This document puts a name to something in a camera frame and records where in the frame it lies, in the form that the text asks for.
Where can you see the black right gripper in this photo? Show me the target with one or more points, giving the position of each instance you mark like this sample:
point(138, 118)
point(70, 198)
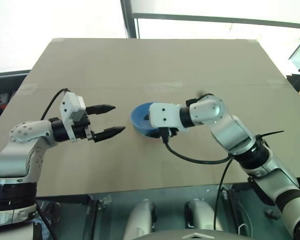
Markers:
point(168, 132)

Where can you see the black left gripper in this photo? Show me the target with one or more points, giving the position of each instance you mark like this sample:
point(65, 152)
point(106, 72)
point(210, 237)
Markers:
point(82, 130)

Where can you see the blue bowl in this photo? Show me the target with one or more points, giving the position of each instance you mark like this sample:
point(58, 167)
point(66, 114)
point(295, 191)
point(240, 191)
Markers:
point(138, 117)

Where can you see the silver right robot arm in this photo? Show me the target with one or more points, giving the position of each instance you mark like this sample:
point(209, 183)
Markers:
point(235, 132)

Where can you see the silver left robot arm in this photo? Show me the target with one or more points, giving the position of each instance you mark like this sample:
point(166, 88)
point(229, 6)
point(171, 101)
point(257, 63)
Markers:
point(22, 150)

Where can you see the silver robot left leg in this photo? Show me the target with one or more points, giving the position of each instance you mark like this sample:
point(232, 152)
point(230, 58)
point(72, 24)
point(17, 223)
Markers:
point(140, 217)

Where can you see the silver robot leg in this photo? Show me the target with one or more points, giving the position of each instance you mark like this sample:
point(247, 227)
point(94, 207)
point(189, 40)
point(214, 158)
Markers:
point(140, 217)
point(202, 215)

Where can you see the silver robot right leg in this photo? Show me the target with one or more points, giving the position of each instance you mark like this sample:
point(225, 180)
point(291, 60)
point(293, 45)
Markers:
point(202, 215)

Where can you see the dark robot torso front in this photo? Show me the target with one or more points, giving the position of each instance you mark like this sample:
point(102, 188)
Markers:
point(190, 235)

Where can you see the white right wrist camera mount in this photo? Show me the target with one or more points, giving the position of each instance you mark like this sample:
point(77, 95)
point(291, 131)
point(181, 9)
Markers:
point(165, 115)

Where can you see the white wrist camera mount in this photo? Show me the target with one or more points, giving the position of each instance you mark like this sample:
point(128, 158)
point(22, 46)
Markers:
point(165, 115)
point(70, 110)

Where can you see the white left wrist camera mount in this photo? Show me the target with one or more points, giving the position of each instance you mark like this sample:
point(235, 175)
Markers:
point(70, 110)

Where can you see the dark window frame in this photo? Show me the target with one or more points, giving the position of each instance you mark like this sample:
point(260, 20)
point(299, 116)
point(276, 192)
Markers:
point(130, 20)

